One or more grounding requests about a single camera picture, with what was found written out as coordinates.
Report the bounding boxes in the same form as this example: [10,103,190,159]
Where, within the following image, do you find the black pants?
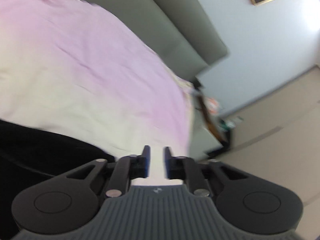
[1,120,115,239]

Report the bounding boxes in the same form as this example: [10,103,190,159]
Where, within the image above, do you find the right wooden nightstand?
[189,79,243,161]

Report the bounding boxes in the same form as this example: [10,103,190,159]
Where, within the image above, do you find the pink floral duvet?
[1,0,193,186]

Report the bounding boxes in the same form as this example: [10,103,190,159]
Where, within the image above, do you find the grey padded headboard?
[84,0,228,81]

